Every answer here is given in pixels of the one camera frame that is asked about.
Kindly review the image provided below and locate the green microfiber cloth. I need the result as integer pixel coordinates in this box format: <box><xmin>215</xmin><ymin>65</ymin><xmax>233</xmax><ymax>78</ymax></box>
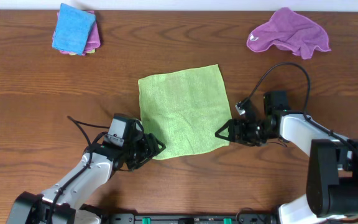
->
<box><xmin>138</xmin><ymin>65</ymin><xmax>232</xmax><ymax>160</ymax></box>

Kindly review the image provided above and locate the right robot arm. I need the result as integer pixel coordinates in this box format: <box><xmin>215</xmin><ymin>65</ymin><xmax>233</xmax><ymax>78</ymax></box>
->
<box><xmin>215</xmin><ymin>91</ymin><xmax>358</xmax><ymax>223</ymax></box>

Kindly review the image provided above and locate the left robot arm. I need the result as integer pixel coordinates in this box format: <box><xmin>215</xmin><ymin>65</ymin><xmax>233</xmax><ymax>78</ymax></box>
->
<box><xmin>7</xmin><ymin>114</ymin><xmax>166</xmax><ymax>224</ymax></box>

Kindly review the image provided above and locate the green folded cloth bottom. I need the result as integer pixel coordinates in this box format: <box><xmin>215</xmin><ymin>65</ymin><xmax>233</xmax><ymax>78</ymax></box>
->
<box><xmin>67</xmin><ymin>48</ymin><xmax>96</xmax><ymax>56</ymax></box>

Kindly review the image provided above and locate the purple crumpled cloth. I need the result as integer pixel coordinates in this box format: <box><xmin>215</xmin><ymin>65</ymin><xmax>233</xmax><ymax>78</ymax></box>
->
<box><xmin>246</xmin><ymin>7</ymin><xmax>331</xmax><ymax>60</ymax></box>

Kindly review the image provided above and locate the purple folded cloth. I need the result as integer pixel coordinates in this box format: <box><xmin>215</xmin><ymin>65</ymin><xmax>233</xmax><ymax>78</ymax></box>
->
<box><xmin>59</xmin><ymin>11</ymin><xmax>101</xmax><ymax>54</ymax></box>

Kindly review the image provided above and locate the blue folded cloth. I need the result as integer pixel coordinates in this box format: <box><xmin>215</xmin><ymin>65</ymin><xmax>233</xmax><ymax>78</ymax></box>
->
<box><xmin>52</xmin><ymin>3</ymin><xmax>96</xmax><ymax>54</ymax></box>

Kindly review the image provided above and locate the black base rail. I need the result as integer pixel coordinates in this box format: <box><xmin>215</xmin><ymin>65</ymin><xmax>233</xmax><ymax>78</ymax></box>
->
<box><xmin>102</xmin><ymin>212</ymin><xmax>280</xmax><ymax>224</ymax></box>

